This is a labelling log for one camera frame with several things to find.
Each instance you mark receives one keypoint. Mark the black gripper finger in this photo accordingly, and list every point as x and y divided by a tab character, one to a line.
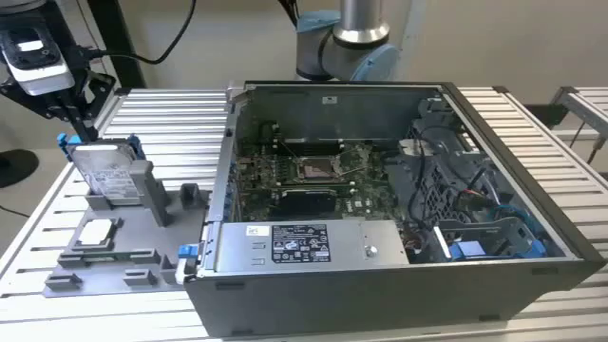
101	89
40	105

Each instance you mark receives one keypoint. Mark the hard disk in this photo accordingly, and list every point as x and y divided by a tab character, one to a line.
101	167

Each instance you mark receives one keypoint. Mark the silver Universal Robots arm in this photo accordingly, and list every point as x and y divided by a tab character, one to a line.
360	21

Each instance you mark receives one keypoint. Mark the grey metal disk bay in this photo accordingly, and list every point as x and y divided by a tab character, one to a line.
427	185

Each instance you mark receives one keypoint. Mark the blue disk carrier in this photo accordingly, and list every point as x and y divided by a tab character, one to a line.
468	251

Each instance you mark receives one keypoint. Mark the black round stand base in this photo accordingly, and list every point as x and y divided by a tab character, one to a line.
16	167

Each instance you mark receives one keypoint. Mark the CPU chip with silver lid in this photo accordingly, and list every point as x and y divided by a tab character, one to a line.
96	233

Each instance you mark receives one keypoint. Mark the grey parts rack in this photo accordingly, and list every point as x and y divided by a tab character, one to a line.
143	242

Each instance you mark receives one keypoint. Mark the green RAM stick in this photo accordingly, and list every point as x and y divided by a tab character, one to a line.
111	255

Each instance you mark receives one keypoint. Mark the blue case latch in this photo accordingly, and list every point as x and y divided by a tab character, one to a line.
185	250

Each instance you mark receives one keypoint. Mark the CPU socket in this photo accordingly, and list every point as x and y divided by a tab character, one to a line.
316	168

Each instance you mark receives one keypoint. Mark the silver power supply unit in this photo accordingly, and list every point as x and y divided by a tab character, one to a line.
237	249

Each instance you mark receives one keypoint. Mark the black graphics card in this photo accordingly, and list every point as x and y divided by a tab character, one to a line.
305	204

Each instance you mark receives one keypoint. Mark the green motherboard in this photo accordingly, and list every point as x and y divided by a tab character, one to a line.
371	199

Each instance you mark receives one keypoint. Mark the open black PC case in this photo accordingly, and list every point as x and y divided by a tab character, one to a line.
356	306

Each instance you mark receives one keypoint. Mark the metal slat side table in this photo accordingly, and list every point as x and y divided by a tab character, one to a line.
587	103

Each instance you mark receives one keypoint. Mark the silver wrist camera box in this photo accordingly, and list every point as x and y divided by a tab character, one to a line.
40	67

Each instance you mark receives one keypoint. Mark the black upright post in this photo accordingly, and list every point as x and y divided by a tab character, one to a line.
120	35

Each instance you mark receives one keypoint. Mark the black bracket box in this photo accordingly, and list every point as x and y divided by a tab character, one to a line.
545	114

